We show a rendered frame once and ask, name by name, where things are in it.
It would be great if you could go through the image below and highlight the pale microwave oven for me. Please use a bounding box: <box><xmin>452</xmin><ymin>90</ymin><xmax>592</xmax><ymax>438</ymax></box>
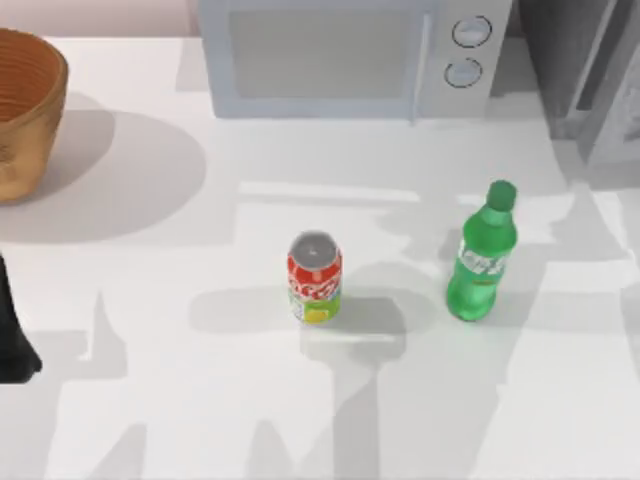
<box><xmin>196</xmin><ymin>0</ymin><xmax>515</xmax><ymax>127</ymax></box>

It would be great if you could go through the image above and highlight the red and green can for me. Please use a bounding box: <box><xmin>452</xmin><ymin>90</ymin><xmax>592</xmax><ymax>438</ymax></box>
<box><xmin>286</xmin><ymin>230</ymin><xmax>345</xmax><ymax>327</ymax></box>

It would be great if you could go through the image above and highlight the microwave knob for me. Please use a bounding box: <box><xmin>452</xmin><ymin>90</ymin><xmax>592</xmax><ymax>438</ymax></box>
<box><xmin>451</xmin><ymin>14</ymin><xmax>494</xmax><ymax>49</ymax></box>
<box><xmin>443</xmin><ymin>56</ymin><xmax>484</xmax><ymax>90</ymax></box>

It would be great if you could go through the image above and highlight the microwave door handle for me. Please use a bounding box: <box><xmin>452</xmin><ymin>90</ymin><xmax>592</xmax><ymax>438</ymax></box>
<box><xmin>410</xmin><ymin>12</ymin><xmax>433</xmax><ymax>126</ymax></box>

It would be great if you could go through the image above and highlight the brown woven basket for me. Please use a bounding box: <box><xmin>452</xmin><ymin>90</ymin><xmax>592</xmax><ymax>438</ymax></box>
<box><xmin>0</xmin><ymin>27</ymin><xmax>70</xmax><ymax>204</ymax></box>

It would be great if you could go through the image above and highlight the green bottle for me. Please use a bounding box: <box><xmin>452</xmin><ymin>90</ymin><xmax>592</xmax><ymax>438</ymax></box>
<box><xmin>445</xmin><ymin>179</ymin><xmax>519</xmax><ymax>323</ymax></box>

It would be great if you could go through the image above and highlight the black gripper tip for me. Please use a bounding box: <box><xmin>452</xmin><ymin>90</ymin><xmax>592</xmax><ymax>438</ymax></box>
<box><xmin>0</xmin><ymin>253</ymin><xmax>43</xmax><ymax>385</ymax></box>

